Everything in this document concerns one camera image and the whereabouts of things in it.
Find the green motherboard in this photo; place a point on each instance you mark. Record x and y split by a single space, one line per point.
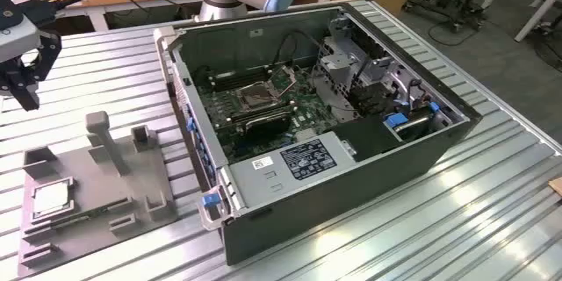
310 114

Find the metal disk bay cage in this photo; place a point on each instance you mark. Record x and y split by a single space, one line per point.
335 67

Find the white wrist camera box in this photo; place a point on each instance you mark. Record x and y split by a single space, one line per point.
18 40

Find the small blue clip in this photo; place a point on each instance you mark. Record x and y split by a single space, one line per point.
434 107

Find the open black PC case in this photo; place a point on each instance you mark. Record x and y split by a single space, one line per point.
329 212

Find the grey parts rack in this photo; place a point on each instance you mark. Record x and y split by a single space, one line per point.
96 192

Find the black RAM slot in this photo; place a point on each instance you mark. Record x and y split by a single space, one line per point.
239 75
257 114
239 84

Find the CPU socket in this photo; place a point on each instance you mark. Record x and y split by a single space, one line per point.
254 98

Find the black plastic air shroud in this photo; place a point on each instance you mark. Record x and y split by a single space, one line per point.
369 139

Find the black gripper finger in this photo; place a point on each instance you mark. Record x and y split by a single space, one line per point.
26 95

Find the grey power supply unit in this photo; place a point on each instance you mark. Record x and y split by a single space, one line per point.
263 189

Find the blue slot clip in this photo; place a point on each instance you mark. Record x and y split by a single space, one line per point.
190 125

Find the black camera bracket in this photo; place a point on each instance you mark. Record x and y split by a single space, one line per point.
8 11

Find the brown wooden block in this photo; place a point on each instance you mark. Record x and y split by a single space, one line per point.
557 189

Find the CPU with silver top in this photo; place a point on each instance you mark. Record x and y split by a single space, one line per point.
52 199

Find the blue disk carrier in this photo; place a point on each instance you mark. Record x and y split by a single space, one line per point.
397 119

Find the blue case latch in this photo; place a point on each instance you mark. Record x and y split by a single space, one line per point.
210 201

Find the silver chipset heatsink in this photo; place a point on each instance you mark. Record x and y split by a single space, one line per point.
305 134

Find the green RAM stick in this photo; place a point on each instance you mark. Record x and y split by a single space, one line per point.
83 216

